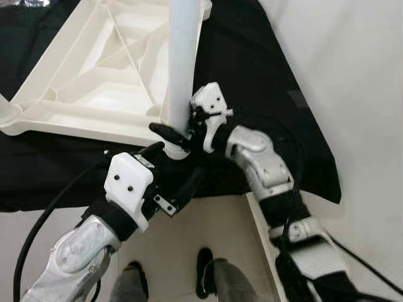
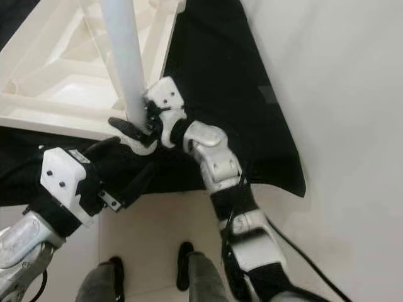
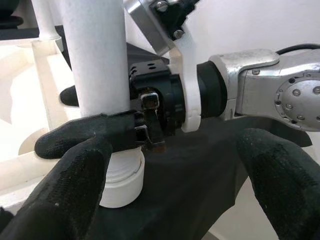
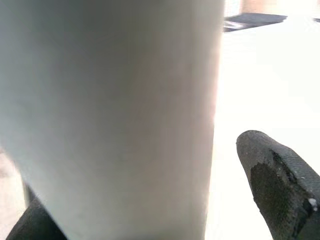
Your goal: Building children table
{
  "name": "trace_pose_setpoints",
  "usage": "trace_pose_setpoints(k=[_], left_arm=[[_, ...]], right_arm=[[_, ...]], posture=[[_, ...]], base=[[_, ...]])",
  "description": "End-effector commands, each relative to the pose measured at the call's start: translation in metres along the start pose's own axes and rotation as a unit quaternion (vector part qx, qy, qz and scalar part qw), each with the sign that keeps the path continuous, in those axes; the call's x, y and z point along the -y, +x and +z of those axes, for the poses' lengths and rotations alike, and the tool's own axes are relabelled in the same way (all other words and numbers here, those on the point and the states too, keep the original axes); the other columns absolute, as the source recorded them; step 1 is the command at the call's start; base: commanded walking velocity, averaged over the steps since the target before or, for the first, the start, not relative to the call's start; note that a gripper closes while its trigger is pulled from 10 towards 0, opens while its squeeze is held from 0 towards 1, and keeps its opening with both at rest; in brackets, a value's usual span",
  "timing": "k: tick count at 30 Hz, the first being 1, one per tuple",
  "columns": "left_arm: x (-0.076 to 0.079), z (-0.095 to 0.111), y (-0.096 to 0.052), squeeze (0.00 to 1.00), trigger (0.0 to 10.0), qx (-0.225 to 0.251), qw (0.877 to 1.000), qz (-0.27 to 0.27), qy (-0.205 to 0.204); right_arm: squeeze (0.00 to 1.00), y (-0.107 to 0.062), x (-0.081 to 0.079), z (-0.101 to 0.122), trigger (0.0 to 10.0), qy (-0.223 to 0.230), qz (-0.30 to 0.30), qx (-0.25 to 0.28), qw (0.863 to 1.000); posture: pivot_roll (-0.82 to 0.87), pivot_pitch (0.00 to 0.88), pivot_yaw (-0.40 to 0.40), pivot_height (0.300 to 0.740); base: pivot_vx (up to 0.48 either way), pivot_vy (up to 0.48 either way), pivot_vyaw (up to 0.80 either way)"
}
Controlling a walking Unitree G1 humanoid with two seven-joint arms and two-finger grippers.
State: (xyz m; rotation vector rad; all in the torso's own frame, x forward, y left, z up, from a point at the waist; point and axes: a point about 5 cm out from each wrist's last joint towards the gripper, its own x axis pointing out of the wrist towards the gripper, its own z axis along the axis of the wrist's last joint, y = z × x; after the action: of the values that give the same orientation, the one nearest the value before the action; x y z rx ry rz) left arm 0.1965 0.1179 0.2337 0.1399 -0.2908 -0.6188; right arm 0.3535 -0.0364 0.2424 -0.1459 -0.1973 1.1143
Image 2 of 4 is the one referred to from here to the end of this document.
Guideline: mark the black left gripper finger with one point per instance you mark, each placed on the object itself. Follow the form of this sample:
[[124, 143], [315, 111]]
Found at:
[[102, 146], [137, 185]]

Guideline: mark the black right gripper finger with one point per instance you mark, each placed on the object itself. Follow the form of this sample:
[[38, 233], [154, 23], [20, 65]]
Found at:
[[131, 132]]

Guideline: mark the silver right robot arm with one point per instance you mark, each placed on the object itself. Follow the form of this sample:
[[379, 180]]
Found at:
[[217, 154]]

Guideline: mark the white plastic table top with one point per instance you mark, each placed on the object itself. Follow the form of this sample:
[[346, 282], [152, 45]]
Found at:
[[63, 94]]

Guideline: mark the black tablecloth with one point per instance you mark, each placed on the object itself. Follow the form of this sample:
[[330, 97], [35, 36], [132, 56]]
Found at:
[[220, 63]]

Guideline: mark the grey tape patch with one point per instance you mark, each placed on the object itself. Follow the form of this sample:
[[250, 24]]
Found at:
[[267, 94]]

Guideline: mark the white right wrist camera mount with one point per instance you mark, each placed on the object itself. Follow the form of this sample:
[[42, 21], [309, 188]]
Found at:
[[167, 94]]

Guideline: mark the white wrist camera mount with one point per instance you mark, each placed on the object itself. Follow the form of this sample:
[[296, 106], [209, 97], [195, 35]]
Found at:
[[167, 94], [63, 176]]

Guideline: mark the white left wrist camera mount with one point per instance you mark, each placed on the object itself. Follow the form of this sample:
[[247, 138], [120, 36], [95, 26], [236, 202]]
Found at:
[[63, 176]]

